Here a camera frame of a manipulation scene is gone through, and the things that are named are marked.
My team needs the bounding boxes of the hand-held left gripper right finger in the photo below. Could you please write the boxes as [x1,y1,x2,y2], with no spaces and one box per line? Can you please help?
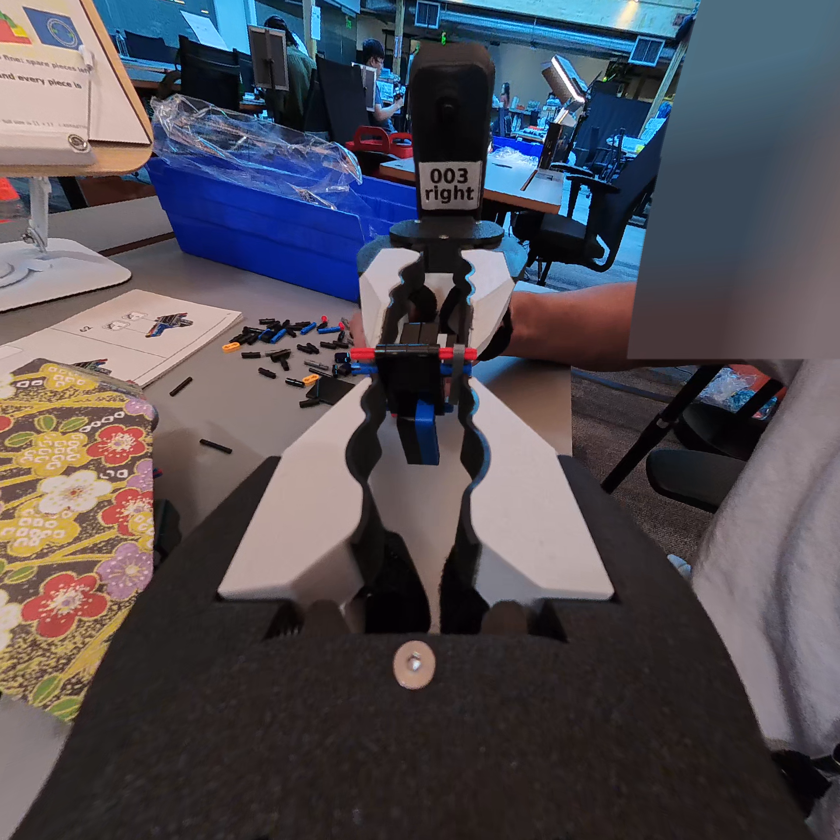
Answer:
[458,377,616,632]

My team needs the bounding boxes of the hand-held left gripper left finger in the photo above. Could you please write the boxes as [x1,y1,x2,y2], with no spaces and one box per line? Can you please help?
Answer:
[217,377,383,632]

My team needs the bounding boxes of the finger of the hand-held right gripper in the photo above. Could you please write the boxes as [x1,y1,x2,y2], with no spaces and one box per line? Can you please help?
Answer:
[458,249,514,360]
[359,247,424,366]

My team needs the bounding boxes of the small lego assembly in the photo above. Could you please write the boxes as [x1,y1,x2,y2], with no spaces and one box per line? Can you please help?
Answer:
[350,322,478,467]

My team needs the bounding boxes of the person's right forearm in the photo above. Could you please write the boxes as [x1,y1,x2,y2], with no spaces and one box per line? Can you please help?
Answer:
[548,279,639,371]

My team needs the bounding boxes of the black flat lego panel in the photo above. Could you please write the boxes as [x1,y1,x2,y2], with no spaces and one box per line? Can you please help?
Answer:
[307,379,360,406]

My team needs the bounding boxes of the pile of small lego pins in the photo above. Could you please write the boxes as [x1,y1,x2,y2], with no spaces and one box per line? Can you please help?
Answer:
[222,315,368,409]

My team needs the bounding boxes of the lego instruction booklet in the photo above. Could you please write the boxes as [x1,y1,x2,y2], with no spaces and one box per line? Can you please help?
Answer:
[0,289,245,388]

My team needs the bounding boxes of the person's right hand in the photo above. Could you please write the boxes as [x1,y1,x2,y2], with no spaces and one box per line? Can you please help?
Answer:
[489,287,552,363]

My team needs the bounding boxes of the red plastic basket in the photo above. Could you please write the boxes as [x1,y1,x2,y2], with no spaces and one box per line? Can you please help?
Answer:
[344,126,416,160]

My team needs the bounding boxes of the grey table with wooden edge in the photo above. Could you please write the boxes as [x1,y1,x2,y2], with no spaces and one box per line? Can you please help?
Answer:
[379,147,565,215]

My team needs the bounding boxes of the blue plastic bin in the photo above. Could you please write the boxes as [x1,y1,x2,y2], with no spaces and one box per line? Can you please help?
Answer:
[146,154,421,304]

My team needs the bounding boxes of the black office chair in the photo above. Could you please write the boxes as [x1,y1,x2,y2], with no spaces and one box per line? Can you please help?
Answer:
[600,364,788,514]
[525,141,660,271]

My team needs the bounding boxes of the clear plastic bag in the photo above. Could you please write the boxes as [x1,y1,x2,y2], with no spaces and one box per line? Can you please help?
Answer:
[150,94,363,212]

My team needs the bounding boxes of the floral patterned cloth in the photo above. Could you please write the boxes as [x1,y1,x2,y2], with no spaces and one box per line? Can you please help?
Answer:
[0,357,158,723]

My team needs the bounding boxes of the person's white shirt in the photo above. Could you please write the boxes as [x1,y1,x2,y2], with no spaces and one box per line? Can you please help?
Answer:
[692,357,840,756]

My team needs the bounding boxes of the white board stand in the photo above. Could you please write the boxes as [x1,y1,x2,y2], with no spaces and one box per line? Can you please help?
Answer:
[0,174,133,314]

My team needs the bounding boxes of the instruction sheet board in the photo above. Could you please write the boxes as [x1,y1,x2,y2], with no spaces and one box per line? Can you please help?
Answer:
[0,0,156,178]

